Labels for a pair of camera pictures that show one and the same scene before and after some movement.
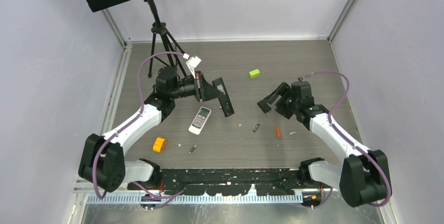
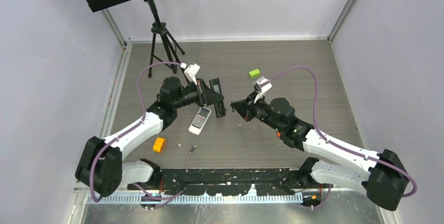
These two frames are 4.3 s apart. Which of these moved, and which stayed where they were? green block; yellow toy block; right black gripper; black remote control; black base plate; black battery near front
Moved: right black gripper; black remote control
Stayed: green block; black base plate; black battery near front; yellow toy block
